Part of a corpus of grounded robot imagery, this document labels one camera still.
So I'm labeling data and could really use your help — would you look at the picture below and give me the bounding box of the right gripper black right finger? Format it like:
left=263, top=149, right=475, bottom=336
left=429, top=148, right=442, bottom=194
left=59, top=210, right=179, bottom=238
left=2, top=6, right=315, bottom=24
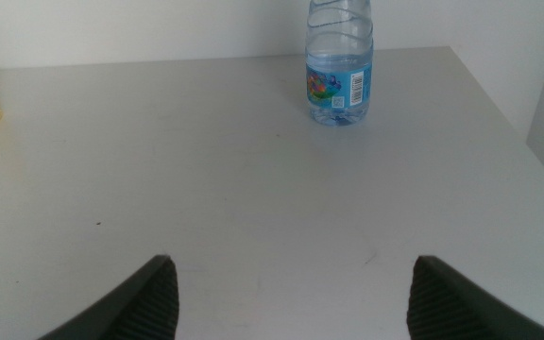
left=405, top=255, right=544, bottom=340

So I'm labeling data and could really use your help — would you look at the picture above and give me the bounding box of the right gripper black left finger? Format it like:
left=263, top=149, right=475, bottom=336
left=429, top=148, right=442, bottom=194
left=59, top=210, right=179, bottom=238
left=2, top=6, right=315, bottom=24
left=37, top=254, right=180, bottom=340

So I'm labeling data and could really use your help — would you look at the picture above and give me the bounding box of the clear water bottle blue cap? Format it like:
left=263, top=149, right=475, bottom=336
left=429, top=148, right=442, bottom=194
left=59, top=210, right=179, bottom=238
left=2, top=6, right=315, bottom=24
left=304, top=0, right=375, bottom=128

